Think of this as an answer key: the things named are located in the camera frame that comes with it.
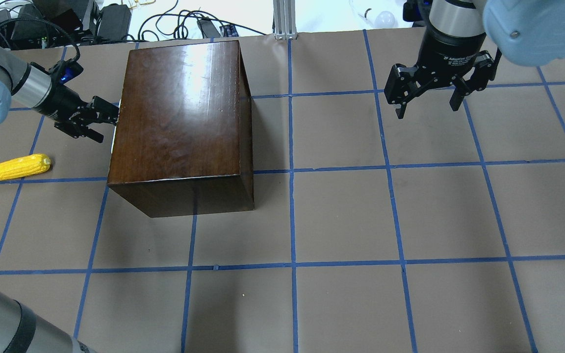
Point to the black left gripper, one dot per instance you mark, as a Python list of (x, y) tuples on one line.
[(60, 103)]

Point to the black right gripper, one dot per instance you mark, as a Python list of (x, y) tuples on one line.
[(447, 55)]

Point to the wooden drawer with white handle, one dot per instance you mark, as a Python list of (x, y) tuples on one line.
[(115, 127)]

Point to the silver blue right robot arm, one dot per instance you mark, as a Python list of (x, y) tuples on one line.
[(529, 33)]

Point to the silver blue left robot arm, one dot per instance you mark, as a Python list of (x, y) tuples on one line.
[(45, 91)]

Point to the yellow corn cob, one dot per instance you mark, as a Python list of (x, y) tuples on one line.
[(25, 166)]

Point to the dark brown wooden cabinet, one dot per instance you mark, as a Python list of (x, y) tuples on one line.
[(184, 141)]

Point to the white light bulb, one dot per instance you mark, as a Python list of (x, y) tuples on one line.
[(379, 19)]

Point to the black power adapter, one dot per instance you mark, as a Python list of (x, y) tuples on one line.
[(114, 22)]

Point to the black computer equipment stack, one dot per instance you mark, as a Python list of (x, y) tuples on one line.
[(42, 24)]

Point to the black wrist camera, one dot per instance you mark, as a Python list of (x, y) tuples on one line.
[(65, 70)]

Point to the aluminium frame post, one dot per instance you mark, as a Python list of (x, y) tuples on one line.
[(284, 20)]

